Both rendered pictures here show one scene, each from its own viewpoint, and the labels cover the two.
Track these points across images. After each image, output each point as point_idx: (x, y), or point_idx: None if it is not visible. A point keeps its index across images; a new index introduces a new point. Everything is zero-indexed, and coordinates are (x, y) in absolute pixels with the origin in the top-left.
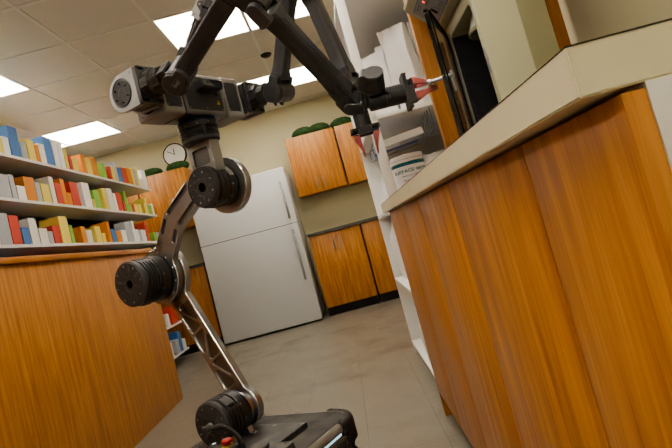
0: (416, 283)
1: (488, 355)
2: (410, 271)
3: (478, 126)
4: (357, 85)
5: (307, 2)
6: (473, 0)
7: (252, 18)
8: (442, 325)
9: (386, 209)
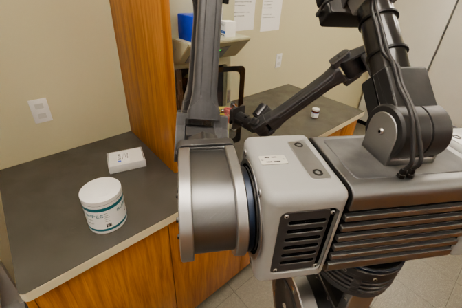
0: (137, 287)
1: None
2: (111, 298)
3: (346, 122)
4: (259, 116)
5: None
6: (232, 64)
7: (355, 79)
8: None
9: (110, 255)
